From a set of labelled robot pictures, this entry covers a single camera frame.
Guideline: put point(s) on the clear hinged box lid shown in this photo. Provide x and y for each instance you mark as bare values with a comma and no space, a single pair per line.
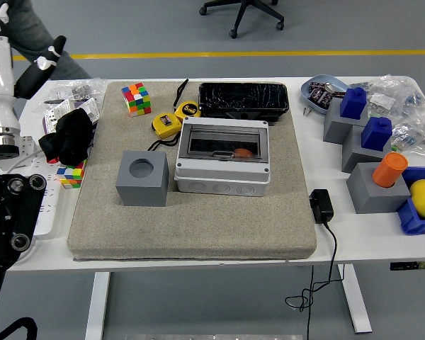
212,136

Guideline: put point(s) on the orange cylinder battery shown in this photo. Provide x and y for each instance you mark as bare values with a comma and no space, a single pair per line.
389,170
242,153

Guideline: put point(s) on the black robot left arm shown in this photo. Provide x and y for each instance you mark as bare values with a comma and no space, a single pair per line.
7,212

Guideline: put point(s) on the black table control panel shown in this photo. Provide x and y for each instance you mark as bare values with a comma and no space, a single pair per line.
411,266

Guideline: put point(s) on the person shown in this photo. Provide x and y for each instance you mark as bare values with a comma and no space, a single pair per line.
35,28

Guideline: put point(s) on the clear bag of small parts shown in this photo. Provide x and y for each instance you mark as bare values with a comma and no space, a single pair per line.
418,134
74,88
393,92

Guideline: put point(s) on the white table leg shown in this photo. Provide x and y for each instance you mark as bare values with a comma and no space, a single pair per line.
356,301
97,304

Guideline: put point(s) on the black cloth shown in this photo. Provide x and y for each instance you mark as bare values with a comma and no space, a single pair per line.
69,138

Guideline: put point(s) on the white purple carton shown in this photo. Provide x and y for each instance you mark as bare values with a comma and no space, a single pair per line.
88,106

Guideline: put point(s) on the blue plastic bin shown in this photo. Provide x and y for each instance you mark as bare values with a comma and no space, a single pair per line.
411,221

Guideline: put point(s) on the colourful puzzle cube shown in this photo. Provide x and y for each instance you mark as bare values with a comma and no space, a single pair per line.
136,101
71,175

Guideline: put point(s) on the grey block with round hole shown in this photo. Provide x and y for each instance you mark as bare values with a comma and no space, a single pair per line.
141,193
372,200

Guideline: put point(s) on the yellow tape measure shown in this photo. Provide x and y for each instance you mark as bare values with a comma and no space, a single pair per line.
164,124
187,110

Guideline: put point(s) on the grey block holder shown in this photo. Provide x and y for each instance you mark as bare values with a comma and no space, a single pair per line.
354,156
336,131

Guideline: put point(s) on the blue bottle-shaped block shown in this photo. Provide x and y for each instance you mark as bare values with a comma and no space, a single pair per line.
353,104
375,136

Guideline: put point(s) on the black plastic tray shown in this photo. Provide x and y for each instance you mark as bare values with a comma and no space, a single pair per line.
241,97

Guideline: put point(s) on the grey-brown fabric mat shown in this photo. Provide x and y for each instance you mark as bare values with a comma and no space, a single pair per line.
198,226

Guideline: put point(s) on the dark printed packets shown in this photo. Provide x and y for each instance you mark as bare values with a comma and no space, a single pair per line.
318,93

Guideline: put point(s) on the light blue dish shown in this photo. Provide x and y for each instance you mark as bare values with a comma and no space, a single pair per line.
306,96

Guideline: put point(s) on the grey electrical enclosure box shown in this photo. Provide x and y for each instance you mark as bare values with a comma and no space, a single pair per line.
221,180

